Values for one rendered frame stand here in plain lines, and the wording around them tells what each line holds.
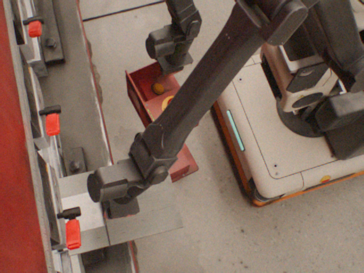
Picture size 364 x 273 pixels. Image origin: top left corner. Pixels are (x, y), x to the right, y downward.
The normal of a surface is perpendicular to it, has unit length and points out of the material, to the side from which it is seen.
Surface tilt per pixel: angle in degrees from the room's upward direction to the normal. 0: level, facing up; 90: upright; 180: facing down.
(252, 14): 36
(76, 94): 0
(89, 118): 0
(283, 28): 79
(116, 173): 26
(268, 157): 0
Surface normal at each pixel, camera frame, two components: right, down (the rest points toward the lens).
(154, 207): 0.05, -0.33
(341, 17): 0.49, 0.74
